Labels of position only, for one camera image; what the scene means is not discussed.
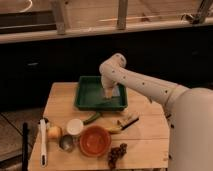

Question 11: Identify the dark grape bunch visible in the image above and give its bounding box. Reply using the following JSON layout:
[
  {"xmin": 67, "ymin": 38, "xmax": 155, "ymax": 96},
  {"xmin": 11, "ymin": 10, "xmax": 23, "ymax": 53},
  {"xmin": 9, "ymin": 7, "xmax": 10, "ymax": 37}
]
[{"xmin": 108, "ymin": 143, "xmax": 127, "ymax": 170}]

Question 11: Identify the black vertical bar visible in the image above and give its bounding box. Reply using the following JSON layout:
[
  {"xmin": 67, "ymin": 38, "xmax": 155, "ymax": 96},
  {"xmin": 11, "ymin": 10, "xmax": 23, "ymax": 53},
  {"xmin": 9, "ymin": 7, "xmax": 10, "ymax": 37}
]
[{"xmin": 22, "ymin": 123, "xmax": 28, "ymax": 171}]

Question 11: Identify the yellow onion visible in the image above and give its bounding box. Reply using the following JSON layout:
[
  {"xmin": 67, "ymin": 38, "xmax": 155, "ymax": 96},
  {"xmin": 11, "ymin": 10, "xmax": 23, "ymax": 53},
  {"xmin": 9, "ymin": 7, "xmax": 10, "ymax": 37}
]
[{"xmin": 47, "ymin": 126, "xmax": 62, "ymax": 139}]

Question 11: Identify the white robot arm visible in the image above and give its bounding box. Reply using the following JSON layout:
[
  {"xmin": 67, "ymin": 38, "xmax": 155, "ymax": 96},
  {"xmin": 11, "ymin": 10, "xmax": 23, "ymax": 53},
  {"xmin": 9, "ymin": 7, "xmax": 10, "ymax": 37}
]
[{"xmin": 99, "ymin": 53, "xmax": 213, "ymax": 171}]

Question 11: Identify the white cup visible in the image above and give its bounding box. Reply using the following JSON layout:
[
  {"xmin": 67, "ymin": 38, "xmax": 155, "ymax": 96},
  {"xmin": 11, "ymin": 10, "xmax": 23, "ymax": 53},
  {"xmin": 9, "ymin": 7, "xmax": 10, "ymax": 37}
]
[{"xmin": 66, "ymin": 119, "xmax": 84, "ymax": 136}]

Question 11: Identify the yellow banana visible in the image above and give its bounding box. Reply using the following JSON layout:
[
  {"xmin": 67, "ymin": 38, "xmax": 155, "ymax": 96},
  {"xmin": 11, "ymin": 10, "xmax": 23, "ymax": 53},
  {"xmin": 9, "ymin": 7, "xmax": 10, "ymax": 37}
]
[{"xmin": 106, "ymin": 126, "xmax": 122, "ymax": 134}]

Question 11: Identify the green okra pod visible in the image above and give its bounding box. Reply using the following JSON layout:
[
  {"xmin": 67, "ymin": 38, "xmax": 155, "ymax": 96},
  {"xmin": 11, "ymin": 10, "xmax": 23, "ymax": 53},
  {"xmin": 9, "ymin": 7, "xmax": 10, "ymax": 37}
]
[{"xmin": 83, "ymin": 112, "xmax": 102, "ymax": 125}]

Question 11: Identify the orange bowl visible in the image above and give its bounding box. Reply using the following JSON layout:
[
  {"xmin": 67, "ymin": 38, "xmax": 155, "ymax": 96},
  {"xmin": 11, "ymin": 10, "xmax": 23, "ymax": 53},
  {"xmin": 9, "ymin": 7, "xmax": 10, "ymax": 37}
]
[{"xmin": 79, "ymin": 125, "xmax": 111, "ymax": 157}]

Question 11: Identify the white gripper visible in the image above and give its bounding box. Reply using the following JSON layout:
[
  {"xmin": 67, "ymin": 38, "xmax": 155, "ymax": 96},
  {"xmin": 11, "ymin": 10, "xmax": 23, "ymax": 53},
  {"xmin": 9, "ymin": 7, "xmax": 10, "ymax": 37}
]
[{"xmin": 101, "ymin": 76, "xmax": 115, "ymax": 99}]

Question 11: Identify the small metal cup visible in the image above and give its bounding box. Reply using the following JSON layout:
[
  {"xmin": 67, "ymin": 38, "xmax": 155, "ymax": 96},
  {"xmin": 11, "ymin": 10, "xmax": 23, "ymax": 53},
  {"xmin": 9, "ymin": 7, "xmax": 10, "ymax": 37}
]
[{"xmin": 59, "ymin": 135, "xmax": 74, "ymax": 152}]

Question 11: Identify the green plastic tray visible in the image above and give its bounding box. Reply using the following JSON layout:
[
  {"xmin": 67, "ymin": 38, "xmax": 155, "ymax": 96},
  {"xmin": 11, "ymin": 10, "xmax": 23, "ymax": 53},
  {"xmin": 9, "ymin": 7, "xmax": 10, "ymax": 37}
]
[{"xmin": 75, "ymin": 76, "xmax": 128, "ymax": 111}]

